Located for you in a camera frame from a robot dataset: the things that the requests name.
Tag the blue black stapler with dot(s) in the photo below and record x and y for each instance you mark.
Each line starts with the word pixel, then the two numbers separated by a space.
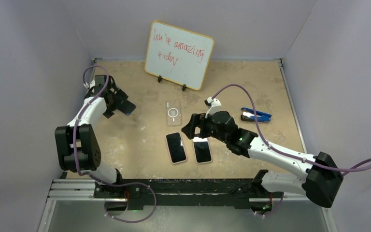
pixel 249 115

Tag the clear magsafe phone case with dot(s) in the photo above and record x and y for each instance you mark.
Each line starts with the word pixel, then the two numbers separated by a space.
pixel 173 113

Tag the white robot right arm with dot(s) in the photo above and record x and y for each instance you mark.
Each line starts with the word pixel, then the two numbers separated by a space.
pixel 312 176

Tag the yellow framed whiteboard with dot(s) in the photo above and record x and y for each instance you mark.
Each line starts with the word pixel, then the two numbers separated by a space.
pixel 178 55

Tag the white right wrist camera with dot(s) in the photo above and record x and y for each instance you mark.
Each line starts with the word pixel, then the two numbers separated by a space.
pixel 214 106

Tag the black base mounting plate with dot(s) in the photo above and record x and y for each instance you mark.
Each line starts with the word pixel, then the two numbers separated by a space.
pixel 240 193

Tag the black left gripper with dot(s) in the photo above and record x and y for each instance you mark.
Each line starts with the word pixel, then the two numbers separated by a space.
pixel 119 96

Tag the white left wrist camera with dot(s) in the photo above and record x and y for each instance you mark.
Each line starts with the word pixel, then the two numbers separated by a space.
pixel 89 85

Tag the aluminium frame rail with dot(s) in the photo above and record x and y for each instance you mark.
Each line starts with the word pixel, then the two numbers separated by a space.
pixel 84 189

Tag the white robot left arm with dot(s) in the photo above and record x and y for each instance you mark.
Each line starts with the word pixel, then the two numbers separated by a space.
pixel 77 147

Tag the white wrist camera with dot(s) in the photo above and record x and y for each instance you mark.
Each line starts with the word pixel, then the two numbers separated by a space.
pixel 214 106
pixel 89 85

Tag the beige phone case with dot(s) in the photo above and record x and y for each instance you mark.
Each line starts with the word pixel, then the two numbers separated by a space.
pixel 211 153

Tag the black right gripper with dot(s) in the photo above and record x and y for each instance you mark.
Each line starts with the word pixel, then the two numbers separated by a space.
pixel 195 121

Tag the green phone black screen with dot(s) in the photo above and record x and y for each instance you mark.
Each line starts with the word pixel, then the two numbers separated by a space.
pixel 176 148

